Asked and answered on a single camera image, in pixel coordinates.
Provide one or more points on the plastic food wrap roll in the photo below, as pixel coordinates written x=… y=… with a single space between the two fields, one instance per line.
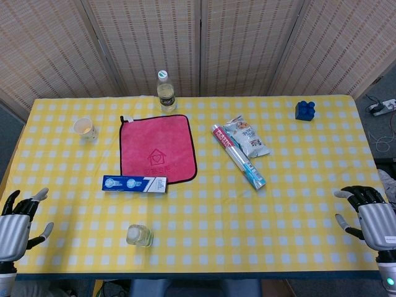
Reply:
x=238 y=156

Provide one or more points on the pink towel with black trim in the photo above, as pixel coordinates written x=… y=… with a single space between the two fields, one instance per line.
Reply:
x=154 y=142

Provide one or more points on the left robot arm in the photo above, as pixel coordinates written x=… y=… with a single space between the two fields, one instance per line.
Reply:
x=6 y=280

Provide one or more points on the grey crumpled cloth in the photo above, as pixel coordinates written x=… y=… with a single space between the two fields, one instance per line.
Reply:
x=388 y=184

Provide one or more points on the white blue snack bag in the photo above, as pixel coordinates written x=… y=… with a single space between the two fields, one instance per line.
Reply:
x=250 y=139

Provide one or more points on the beige woven folding screen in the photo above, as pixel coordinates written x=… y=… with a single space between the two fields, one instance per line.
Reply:
x=247 y=46

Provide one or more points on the white power strip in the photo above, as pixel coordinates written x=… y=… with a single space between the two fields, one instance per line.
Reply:
x=385 y=106

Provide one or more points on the blue building block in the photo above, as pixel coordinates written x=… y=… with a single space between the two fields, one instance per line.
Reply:
x=304 y=111

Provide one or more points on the blue toothpaste box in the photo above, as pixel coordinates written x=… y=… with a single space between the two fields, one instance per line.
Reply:
x=133 y=183

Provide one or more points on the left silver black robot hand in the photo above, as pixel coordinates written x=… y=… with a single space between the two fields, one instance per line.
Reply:
x=14 y=235

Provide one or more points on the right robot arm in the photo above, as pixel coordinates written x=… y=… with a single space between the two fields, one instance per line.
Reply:
x=386 y=272

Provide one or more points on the white paper cup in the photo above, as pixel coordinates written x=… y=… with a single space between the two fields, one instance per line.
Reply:
x=84 y=128

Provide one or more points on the tall clear water bottle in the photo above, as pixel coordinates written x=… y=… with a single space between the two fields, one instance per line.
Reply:
x=166 y=96

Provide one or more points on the short clear bottle white cap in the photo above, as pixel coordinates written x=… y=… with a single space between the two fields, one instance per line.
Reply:
x=139 y=235

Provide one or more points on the yellow white checkered tablecloth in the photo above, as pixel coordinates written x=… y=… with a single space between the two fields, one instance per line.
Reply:
x=216 y=216

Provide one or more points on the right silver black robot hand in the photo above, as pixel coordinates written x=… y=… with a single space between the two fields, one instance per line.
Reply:
x=379 y=226

